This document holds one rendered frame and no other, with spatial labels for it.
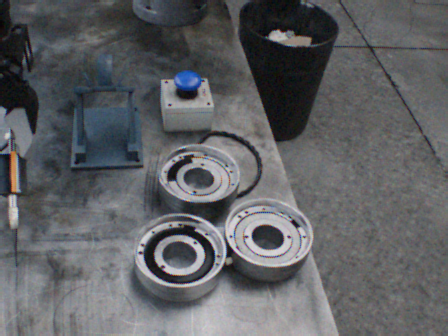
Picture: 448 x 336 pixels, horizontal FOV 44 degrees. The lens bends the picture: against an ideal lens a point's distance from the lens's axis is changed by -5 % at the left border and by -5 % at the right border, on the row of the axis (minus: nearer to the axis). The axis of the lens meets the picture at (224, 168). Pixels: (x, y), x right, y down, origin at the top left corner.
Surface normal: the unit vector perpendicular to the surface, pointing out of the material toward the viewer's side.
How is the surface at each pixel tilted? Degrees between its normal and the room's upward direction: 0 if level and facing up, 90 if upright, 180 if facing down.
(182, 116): 90
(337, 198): 0
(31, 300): 0
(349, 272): 0
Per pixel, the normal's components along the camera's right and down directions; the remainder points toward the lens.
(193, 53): 0.10, -0.72
